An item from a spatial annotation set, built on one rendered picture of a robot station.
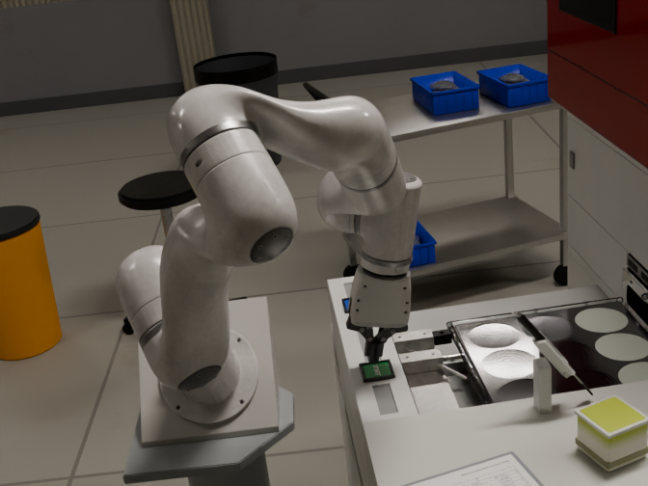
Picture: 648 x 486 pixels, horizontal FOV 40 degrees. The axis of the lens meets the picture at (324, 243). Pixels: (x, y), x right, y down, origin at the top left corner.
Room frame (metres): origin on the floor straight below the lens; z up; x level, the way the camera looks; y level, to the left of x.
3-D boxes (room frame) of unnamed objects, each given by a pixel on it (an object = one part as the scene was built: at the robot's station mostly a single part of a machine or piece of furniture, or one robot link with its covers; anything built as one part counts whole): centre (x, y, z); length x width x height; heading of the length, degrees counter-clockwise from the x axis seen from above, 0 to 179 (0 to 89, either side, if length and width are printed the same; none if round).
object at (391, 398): (1.48, -0.06, 0.89); 0.55 x 0.09 x 0.14; 3
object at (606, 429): (1.06, -0.38, 1.00); 0.07 x 0.07 x 0.07; 21
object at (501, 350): (1.44, -0.42, 0.90); 0.34 x 0.34 x 0.01; 3
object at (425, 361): (1.48, -0.16, 0.89); 0.08 x 0.03 x 0.03; 93
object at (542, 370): (1.19, -0.33, 1.03); 0.06 x 0.04 x 0.13; 93
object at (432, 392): (1.40, -0.16, 0.87); 0.36 x 0.08 x 0.03; 3
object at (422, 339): (1.56, -0.15, 0.89); 0.08 x 0.03 x 0.03; 93
